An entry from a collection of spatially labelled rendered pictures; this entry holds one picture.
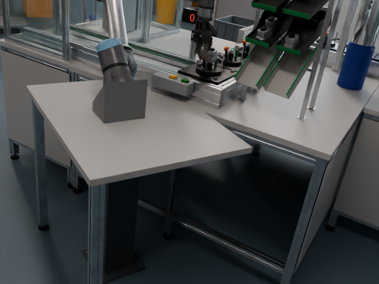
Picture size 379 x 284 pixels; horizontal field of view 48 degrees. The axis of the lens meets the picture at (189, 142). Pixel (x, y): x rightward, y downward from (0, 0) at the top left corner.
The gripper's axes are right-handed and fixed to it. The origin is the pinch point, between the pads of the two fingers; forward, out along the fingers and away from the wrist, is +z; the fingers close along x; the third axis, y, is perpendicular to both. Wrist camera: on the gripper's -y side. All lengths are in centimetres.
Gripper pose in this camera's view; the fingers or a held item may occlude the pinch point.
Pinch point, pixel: (201, 57)
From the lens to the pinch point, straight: 216.2
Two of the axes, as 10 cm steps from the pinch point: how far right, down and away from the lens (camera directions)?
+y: -5.1, 3.4, -7.9
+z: -1.2, 8.8, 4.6
